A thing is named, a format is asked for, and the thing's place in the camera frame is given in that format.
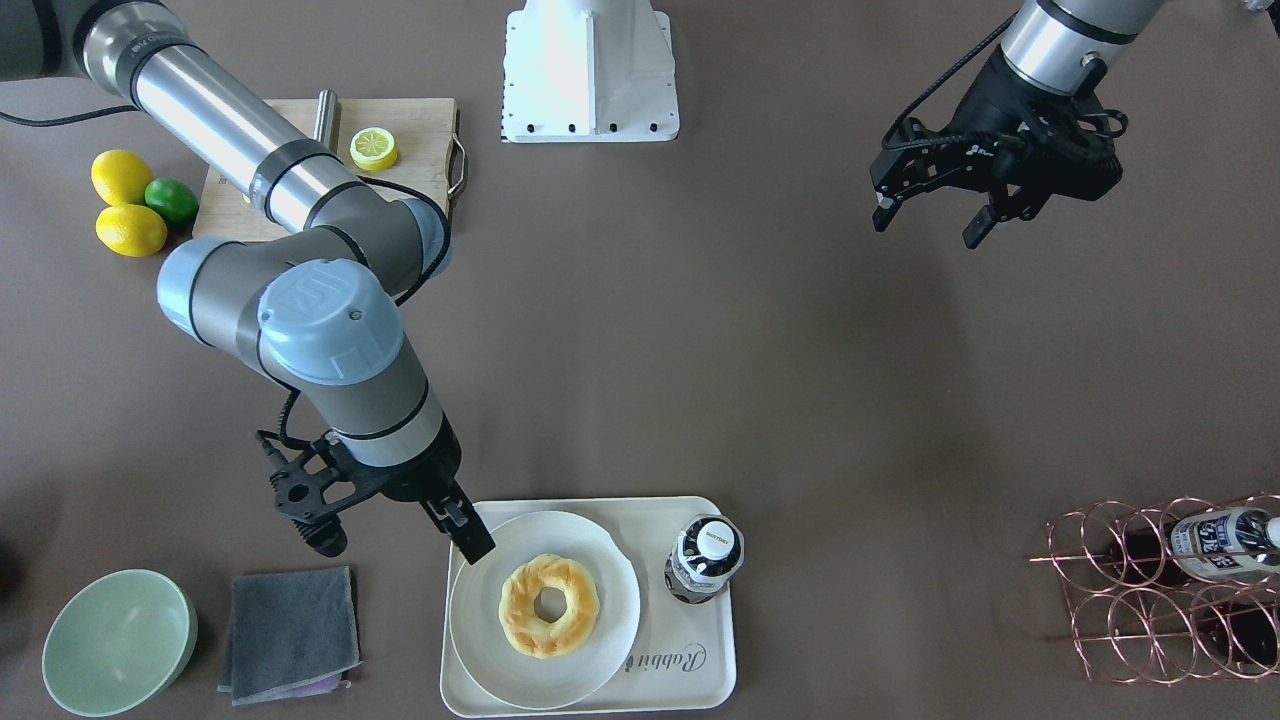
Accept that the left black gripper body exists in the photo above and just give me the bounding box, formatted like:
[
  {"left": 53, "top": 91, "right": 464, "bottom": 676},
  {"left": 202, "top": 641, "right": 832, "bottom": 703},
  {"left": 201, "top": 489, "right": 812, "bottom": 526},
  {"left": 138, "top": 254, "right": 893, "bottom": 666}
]
[{"left": 870, "top": 51, "right": 1126, "bottom": 217}]

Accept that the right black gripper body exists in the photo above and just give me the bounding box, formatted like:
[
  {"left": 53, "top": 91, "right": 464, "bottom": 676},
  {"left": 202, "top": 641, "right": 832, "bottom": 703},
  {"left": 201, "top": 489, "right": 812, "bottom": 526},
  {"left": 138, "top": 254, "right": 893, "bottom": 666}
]
[{"left": 257, "top": 423, "right": 461, "bottom": 557}]

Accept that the white round plate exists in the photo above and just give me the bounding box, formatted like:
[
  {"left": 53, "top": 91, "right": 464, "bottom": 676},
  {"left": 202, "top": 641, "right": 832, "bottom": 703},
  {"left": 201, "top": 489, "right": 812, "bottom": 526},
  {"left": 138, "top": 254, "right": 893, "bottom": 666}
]
[{"left": 448, "top": 511, "right": 641, "bottom": 710}]

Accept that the yellow glazed donut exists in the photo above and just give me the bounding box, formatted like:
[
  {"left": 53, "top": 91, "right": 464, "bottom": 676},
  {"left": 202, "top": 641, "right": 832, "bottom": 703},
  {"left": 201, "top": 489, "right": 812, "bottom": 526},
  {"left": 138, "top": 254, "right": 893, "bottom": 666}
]
[{"left": 498, "top": 553, "right": 602, "bottom": 660}]

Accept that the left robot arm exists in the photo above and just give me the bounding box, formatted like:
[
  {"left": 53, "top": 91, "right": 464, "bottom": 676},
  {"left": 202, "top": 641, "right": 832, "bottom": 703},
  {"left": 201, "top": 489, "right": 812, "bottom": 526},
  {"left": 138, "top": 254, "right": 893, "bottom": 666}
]
[{"left": 870, "top": 1, "right": 1160, "bottom": 249}]

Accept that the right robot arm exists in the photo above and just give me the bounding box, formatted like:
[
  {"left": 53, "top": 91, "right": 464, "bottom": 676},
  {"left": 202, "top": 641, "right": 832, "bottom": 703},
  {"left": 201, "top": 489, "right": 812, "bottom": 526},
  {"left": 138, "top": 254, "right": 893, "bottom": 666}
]
[{"left": 3, "top": 1, "right": 494, "bottom": 562}]

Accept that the cream rabbit tray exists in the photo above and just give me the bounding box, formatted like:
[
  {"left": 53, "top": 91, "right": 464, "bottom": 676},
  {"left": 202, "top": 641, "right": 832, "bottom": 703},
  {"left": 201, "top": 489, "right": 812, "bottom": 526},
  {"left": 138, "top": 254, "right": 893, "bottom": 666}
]
[{"left": 440, "top": 496, "right": 737, "bottom": 717}]

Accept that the dark drink bottle on tray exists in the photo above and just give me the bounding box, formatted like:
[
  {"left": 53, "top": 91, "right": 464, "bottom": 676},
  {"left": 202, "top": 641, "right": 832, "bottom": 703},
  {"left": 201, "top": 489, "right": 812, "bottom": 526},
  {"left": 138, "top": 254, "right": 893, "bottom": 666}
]
[{"left": 664, "top": 514, "right": 745, "bottom": 605}]

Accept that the grey folded cloth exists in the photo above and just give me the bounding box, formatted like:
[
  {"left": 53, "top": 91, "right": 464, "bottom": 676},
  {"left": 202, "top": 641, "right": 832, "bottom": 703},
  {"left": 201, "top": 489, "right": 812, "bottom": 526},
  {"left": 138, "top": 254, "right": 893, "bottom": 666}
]
[{"left": 218, "top": 566, "right": 362, "bottom": 706}]

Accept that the green bowl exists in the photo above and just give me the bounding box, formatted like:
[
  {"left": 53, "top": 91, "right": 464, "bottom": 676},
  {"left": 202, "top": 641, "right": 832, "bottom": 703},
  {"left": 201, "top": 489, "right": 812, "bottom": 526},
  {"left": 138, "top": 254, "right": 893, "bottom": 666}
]
[{"left": 41, "top": 569, "right": 198, "bottom": 717}]

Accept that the yellow lemon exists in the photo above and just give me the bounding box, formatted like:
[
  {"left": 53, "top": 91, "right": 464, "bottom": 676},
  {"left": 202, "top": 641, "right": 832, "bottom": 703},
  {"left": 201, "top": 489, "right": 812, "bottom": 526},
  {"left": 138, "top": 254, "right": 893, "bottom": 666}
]
[
  {"left": 90, "top": 149, "right": 154, "bottom": 206},
  {"left": 95, "top": 204, "right": 169, "bottom": 258}
]

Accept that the green lime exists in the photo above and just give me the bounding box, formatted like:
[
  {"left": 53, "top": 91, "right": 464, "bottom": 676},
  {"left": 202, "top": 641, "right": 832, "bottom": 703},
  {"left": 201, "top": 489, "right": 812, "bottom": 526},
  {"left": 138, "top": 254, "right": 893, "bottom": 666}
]
[{"left": 143, "top": 177, "right": 198, "bottom": 225}]

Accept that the half lemon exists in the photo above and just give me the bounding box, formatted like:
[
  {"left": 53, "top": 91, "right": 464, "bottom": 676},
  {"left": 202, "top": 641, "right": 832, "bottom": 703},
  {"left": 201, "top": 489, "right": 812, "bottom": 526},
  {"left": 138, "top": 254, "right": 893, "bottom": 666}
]
[{"left": 348, "top": 126, "right": 401, "bottom": 172}]

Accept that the wooden cutting board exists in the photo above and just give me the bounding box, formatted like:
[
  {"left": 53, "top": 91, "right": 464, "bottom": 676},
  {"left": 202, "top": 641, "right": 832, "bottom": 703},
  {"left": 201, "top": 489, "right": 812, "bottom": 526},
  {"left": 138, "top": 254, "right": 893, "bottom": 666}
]
[{"left": 191, "top": 96, "right": 465, "bottom": 243}]

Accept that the steel muddler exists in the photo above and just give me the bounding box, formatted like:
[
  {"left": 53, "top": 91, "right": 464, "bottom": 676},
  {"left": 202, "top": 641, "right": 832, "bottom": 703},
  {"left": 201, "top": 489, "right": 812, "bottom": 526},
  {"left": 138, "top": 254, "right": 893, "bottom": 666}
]
[{"left": 312, "top": 88, "right": 340, "bottom": 154}]

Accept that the dark drink bottle in rack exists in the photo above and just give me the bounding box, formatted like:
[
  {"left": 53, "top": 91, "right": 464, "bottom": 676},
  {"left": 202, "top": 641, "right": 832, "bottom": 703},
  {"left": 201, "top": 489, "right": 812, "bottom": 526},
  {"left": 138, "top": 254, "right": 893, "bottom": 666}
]
[{"left": 1103, "top": 506, "right": 1279, "bottom": 588}]

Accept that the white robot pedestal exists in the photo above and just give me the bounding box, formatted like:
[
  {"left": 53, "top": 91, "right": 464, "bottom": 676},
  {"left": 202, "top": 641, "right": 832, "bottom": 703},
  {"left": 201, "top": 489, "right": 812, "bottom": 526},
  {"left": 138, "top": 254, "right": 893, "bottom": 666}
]
[{"left": 500, "top": 1, "right": 681, "bottom": 143}]

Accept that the copper wire bottle rack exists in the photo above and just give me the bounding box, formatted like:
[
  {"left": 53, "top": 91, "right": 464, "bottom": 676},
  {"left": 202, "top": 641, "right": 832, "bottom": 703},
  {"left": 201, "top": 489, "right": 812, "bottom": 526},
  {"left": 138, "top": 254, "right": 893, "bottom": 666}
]
[{"left": 1036, "top": 497, "right": 1277, "bottom": 685}]

